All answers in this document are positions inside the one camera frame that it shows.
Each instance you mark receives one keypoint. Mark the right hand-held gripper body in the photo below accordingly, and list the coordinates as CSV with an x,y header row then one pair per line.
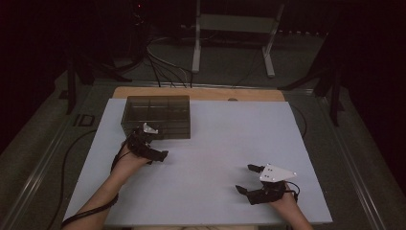
x,y
266,194

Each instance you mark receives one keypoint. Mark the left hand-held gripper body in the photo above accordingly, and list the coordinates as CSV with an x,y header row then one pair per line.
x,y
140,143

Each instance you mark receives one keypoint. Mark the clear bottom drawer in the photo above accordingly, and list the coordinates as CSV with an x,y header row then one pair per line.
x,y
175,134

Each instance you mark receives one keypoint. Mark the smoky clear drawer box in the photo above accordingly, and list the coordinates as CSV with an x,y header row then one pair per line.
x,y
156,110

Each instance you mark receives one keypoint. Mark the person's right hand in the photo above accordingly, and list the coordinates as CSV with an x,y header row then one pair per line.
x,y
283,203

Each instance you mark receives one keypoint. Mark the person's left hand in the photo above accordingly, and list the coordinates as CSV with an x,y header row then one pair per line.
x,y
129,164

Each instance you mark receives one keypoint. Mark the white board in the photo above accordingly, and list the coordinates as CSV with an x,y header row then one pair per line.
x,y
223,143

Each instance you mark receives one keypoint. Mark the black tripod stand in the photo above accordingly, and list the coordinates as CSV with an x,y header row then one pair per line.
x,y
71,89
334,92

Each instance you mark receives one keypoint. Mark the dark equipment with red light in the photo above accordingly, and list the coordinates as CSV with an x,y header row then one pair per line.
x,y
138,28

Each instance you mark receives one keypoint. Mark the grey metal stand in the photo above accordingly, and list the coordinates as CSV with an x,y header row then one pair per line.
x,y
233,24

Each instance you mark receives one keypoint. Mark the metal floor rail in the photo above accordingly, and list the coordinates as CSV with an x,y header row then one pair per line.
x,y
357,179
35,179

